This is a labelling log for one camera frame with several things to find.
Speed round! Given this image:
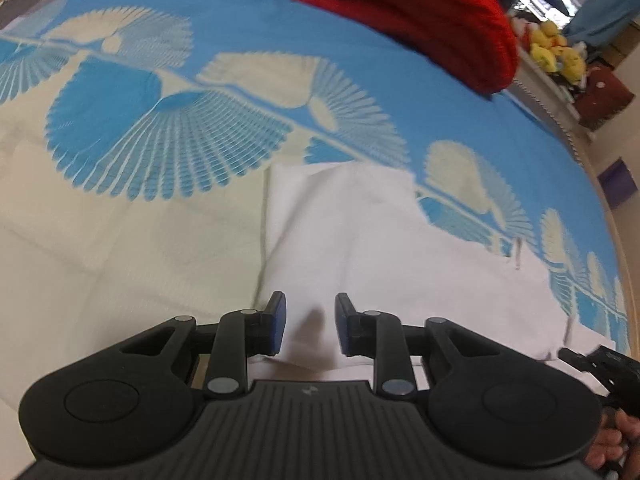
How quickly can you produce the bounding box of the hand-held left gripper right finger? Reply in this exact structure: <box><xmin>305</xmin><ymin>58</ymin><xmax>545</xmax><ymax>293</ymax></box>
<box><xmin>335</xmin><ymin>292</ymin><xmax>502</xmax><ymax>402</ymax></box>

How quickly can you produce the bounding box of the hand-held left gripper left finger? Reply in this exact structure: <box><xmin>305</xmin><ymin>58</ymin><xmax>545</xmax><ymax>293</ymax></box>
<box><xmin>120</xmin><ymin>291</ymin><xmax>289</xmax><ymax>402</ymax></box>

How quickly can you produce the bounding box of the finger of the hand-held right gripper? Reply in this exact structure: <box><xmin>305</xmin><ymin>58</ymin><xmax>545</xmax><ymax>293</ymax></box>
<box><xmin>557</xmin><ymin>347</ymin><xmax>593</xmax><ymax>372</ymax></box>

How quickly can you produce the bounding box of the white small garment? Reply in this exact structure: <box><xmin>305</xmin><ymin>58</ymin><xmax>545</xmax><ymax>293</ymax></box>
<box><xmin>247</xmin><ymin>162</ymin><xmax>608</xmax><ymax>391</ymax></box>

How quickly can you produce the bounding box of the person's right hand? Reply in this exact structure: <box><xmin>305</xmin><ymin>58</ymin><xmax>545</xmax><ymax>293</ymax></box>
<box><xmin>584</xmin><ymin>406</ymin><xmax>640</xmax><ymax>477</ymax></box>

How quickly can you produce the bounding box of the purple box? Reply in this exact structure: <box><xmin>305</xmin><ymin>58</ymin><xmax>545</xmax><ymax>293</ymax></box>
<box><xmin>599</xmin><ymin>157</ymin><xmax>637</xmax><ymax>207</ymax></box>

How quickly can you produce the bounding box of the blue cream patterned blanket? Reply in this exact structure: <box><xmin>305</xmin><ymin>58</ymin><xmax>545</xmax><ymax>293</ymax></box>
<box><xmin>0</xmin><ymin>0</ymin><xmax>632</xmax><ymax>413</ymax></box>

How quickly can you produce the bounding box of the dark red spotted box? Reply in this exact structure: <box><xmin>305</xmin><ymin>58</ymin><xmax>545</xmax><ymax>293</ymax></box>
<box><xmin>575</xmin><ymin>62</ymin><xmax>636</xmax><ymax>133</ymax></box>

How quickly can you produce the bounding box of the yellow plush toy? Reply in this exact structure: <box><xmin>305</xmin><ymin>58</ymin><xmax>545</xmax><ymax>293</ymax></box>
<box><xmin>559</xmin><ymin>45</ymin><xmax>587</xmax><ymax>83</ymax></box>
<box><xmin>529</xmin><ymin>21</ymin><xmax>568</xmax><ymax>48</ymax></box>
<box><xmin>529</xmin><ymin>42</ymin><xmax>563</xmax><ymax>73</ymax></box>

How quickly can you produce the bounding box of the red knit cloth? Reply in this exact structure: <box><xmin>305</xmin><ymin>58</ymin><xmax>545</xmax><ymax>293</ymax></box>
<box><xmin>291</xmin><ymin>0</ymin><xmax>520</xmax><ymax>95</ymax></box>

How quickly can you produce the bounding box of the blue curtain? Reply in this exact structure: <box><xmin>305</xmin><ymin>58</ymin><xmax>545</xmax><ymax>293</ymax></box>
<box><xmin>567</xmin><ymin>0</ymin><xmax>638</xmax><ymax>53</ymax></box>

